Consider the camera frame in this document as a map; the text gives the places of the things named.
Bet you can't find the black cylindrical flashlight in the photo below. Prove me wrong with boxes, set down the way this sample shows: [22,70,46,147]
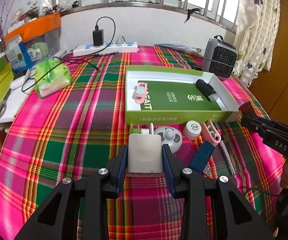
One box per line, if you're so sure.
[195,79,219,101]

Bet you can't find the blue rectangular case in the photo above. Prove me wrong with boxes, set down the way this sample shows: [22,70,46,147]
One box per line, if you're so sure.
[188,141,215,174]

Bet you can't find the white usb charger cube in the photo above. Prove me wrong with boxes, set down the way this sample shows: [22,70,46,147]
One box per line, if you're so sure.
[127,134,164,177]

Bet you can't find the green and white spool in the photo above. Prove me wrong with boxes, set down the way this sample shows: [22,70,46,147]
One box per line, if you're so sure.
[129,122,154,134]

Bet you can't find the pink clip with grey pad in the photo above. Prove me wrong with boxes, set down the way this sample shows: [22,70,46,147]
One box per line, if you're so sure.
[134,82,147,104]

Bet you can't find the brown bottle red cap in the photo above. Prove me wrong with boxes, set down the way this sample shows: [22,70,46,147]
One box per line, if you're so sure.
[239,102,257,118]

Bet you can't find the wooden wardrobe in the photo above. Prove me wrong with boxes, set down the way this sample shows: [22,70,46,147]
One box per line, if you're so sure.
[249,0,288,125]

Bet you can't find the clear plastic sleeve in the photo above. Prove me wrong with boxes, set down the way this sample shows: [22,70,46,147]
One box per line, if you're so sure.
[219,139,241,176]

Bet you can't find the small white round jar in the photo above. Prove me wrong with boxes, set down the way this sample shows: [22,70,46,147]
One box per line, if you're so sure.
[183,120,201,140]

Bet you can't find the grey portable heater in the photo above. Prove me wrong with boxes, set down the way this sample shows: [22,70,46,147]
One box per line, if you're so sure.
[201,35,237,80]

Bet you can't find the grey round dome gadget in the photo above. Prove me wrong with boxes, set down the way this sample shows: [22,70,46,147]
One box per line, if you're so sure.
[154,126,183,154]

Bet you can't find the cream patterned curtain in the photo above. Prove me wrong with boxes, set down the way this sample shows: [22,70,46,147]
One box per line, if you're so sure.
[233,0,280,87]

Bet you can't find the plaid pink green tablecloth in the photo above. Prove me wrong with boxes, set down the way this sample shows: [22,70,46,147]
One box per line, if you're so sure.
[0,46,284,239]

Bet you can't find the folded grey floral umbrella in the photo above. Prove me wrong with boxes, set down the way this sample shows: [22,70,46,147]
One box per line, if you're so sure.
[154,43,203,56]

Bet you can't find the green and white shallow box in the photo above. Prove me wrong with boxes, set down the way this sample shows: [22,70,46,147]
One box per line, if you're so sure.
[125,65,240,125]

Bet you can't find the green tissue pack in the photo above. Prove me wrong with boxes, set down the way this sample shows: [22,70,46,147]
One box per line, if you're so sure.
[34,59,72,99]

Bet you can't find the white power strip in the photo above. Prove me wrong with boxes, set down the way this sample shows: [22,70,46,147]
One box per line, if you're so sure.
[73,42,139,57]

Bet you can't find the blue white carton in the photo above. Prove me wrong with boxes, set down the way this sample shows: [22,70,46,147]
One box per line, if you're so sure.
[5,35,33,73]

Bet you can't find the orange lidded storage bin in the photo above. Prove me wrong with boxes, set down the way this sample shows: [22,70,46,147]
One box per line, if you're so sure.
[5,13,61,56]

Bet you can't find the black power adapter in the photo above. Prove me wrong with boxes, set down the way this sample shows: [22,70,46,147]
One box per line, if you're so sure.
[92,25,104,47]

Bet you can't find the scissors grey handles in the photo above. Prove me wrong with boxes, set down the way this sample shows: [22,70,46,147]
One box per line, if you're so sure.
[0,89,11,118]

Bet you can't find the black charging cable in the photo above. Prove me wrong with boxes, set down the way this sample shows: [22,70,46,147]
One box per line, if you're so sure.
[21,16,116,94]

